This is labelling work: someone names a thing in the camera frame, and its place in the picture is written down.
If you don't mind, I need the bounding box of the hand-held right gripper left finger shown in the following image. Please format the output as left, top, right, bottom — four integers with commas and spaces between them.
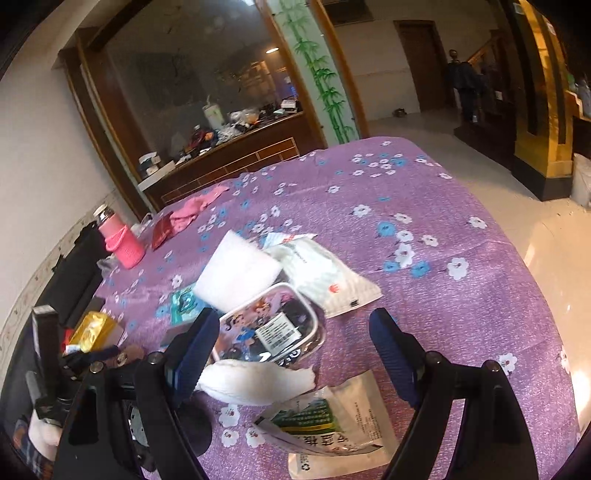
58, 308, 221, 480

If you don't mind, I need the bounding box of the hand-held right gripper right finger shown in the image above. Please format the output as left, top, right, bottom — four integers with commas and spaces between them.
368, 308, 549, 480

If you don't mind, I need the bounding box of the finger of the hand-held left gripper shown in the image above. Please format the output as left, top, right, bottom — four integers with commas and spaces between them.
64, 344, 129, 371

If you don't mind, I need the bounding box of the white cloth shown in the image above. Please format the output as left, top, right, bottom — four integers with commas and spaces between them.
198, 359, 320, 407

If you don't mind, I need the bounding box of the person's left hand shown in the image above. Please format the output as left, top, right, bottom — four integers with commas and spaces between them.
28, 410, 62, 447

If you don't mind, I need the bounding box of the gold foil packet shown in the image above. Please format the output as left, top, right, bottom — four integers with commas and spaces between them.
68, 311, 119, 356

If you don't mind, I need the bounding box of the teal small packet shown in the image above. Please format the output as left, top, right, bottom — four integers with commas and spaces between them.
170, 285, 206, 325

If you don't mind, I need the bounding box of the purple floral tablecloth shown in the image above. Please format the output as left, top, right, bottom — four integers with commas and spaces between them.
95, 136, 583, 480

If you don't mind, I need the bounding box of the black fluffy pompom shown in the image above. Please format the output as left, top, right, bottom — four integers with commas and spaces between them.
179, 401, 214, 459

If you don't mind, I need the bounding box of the clear cartoon print pouch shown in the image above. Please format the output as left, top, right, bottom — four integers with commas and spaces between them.
211, 283, 325, 371

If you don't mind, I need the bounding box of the black bag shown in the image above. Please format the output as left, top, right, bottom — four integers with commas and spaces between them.
34, 225, 110, 325

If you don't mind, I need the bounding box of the white folded cloth pad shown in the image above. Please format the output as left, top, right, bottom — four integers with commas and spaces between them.
193, 230, 283, 315

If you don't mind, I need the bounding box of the green and white packet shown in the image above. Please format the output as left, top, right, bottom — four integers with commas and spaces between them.
253, 369, 399, 479

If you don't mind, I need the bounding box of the white plastic packet red logo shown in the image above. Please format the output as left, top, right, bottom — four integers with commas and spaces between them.
267, 235, 383, 319

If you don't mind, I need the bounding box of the pink sleeved bottle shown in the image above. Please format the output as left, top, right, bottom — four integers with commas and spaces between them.
92, 203, 147, 269

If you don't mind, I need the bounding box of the dark red packet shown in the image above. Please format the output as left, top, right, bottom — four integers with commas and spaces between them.
151, 214, 175, 251

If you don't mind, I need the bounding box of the white crumpled printed packet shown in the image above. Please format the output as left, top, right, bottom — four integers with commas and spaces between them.
260, 230, 319, 252

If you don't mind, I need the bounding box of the pink cloth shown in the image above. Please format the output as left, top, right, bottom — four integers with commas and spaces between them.
170, 185, 230, 232

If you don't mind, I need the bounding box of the wooden cabinet with glass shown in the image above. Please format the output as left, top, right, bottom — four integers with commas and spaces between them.
58, 0, 370, 223

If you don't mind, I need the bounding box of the pile of clutter on cabinet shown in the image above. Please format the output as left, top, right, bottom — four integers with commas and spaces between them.
170, 92, 305, 163

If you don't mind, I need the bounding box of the white kettle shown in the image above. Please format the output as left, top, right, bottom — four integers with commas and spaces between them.
203, 95, 226, 129

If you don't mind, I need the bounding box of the wooden staircase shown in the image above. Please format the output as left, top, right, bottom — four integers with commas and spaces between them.
454, 28, 533, 168

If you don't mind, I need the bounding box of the golden pillar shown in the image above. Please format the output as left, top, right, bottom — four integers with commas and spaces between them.
502, 0, 591, 202

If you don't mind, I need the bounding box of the white sack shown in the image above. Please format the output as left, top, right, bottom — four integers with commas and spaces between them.
571, 153, 591, 208

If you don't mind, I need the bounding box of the bamboo painted glass panel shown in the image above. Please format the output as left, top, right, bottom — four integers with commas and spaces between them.
271, 0, 359, 145

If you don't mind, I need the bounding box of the brown wooden door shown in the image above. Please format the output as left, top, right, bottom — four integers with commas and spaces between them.
394, 19, 452, 112

